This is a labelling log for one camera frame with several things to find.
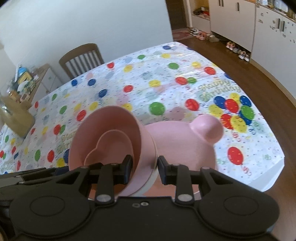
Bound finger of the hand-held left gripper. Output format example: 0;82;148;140
0;167;78;186

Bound gold thermos jug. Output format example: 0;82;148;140
0;95;35;138

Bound pink bowl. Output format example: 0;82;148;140
69;105;155;197

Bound yellow box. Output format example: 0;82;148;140
17;72;33;84

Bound wooden white sideboard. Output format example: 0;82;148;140
7;64;63;109

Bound small pink heart dish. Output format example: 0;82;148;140
84;130;133;167

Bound green tissue box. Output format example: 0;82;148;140
21;79;36;93

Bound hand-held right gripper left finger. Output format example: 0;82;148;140
55;154;133;205

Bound row of shoes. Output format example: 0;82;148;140
190;28;251;62

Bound wooden chair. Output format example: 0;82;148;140
59;43;104;79

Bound white wall cabinet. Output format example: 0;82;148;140
185;0;296;79

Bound pink bear-shaped plate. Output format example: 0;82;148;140
139;113;224;197

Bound pink doormat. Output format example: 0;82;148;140
172;29;192;40

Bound balloon print tablecloth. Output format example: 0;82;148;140
0;42;285;193

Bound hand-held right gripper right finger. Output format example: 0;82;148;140
158;156;232;205

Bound assorted shelf ornaments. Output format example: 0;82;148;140
255;0;296;19

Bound cream bowl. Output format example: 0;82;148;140
126;137;160;197

